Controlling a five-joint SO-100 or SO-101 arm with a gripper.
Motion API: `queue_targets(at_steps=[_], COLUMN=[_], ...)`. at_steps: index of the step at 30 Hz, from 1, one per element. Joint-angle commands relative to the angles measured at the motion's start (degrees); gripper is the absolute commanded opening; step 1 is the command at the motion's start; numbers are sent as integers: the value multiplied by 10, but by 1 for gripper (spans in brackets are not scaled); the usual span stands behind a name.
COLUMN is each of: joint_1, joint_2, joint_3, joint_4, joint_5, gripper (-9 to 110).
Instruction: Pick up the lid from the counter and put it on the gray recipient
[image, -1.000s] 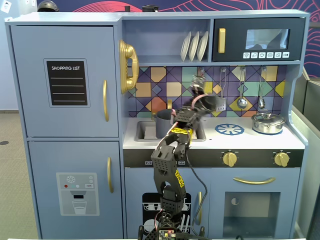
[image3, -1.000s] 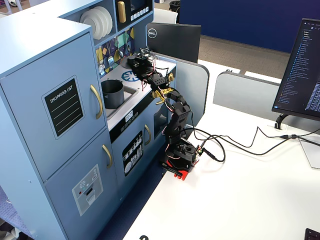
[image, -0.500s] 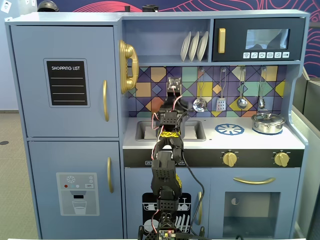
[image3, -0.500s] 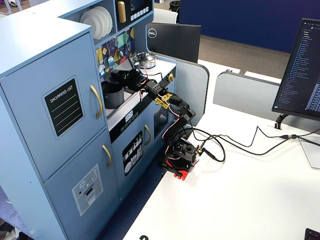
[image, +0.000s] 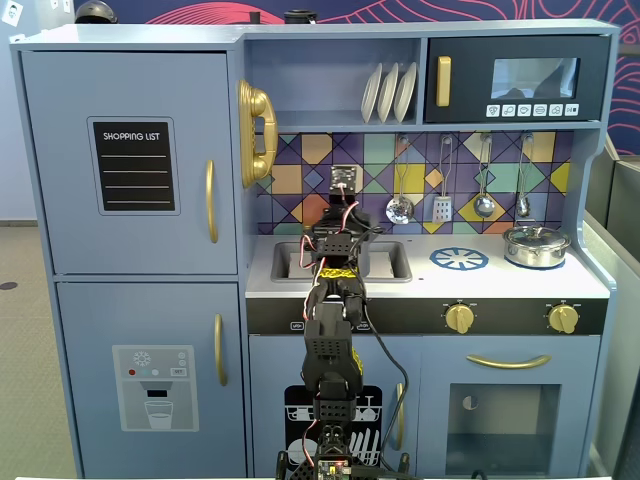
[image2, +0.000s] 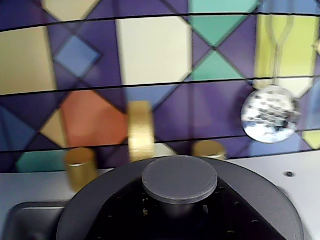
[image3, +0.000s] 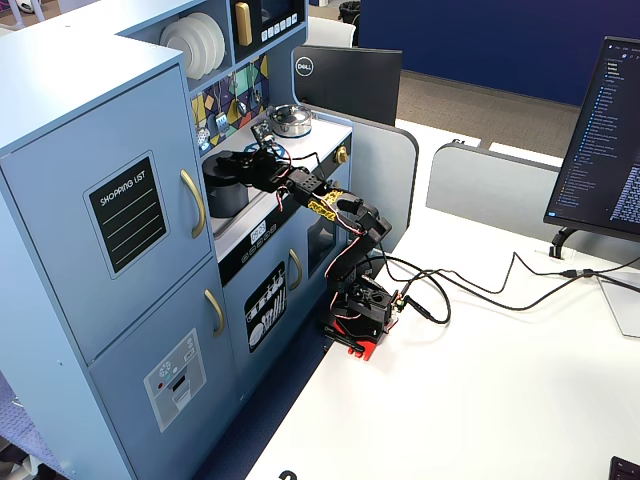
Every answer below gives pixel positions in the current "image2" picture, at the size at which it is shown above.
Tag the gold faucet spout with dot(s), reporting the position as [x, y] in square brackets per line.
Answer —
[141, 130]

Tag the silver slotted skimmer spoon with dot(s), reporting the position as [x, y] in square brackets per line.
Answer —
[271, 115]

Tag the gold tap knob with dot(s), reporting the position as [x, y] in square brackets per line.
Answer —
[80, 167]
[208, 150]

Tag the dark grey round lid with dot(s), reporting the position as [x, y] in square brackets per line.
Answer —
[178, 177]

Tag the colourful geometric backsplash panel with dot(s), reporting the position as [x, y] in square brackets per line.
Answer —
[155, 50]

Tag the dark sink basin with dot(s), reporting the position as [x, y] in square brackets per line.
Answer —
[32, 222]

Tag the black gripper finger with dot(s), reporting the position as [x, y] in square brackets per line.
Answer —
[232, 222]
[125, 222]

